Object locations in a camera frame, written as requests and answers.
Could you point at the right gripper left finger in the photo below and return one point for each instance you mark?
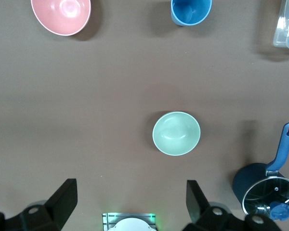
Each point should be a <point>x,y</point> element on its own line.
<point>50,216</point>

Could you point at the dark blue saucepan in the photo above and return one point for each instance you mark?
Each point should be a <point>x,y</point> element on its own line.
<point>248,178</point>

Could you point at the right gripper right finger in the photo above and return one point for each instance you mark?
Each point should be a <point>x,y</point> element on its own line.
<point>207,219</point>

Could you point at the glass lid with blue knob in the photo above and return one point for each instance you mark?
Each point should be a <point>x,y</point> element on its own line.
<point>269,192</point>

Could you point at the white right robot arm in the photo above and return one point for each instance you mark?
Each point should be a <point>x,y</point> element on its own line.
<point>131,225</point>

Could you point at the pink bowl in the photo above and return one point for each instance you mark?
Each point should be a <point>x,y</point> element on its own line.
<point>62,14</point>

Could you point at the green bowl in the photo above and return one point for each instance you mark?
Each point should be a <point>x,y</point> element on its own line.
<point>175,133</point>

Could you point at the clear plastic food container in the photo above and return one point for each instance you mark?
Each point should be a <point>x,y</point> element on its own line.
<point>287,24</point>

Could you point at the blue cup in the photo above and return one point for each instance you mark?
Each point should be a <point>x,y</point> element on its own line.
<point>190,12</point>

